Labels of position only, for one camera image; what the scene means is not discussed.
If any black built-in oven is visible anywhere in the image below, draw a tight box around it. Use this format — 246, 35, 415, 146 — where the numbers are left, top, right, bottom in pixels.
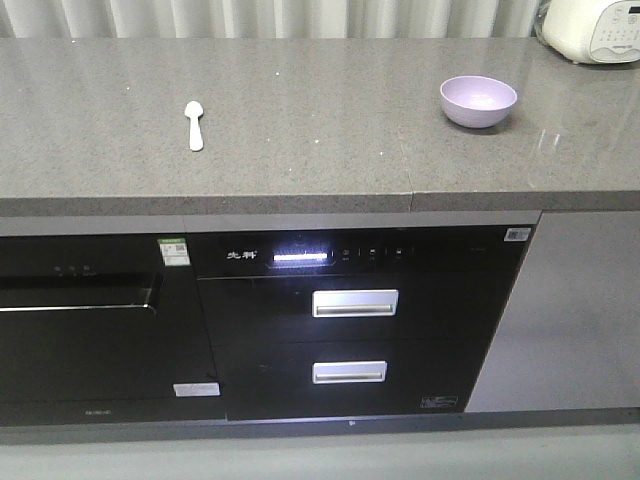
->
1, 234, 225, 427

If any lilac plastic bowl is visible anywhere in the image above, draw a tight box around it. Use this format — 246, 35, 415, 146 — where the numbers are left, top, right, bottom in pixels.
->
440, 75, 518, 129

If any silver drawer handle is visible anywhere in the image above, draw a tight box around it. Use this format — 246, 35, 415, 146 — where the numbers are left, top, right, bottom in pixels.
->
311, 360, 388, 385
311, 289, 399, 318

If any grey cabinet door panel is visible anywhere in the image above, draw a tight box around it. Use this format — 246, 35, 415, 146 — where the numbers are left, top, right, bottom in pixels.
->
467, 212, 639, 412

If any white rice cooker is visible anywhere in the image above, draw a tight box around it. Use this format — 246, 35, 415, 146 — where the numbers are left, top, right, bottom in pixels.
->
541, 0, 639, 64

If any mint green plastic spoon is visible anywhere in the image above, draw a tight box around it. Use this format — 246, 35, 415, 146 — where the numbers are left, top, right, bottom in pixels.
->
184, 100, 204, 152

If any lower silver drawer handle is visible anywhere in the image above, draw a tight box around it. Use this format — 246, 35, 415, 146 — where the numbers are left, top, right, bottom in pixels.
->
311, 360, 388, 385

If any upper silver drawer handle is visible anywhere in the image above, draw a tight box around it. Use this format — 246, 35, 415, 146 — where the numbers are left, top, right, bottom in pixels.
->
311, 289, 399, 318

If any black disinfection cabinet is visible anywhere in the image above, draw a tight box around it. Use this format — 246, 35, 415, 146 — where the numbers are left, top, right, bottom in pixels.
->
187, 224, 533, 421

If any white curtain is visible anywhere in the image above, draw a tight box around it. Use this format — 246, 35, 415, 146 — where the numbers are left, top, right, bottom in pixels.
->
1, 0, 539, 39

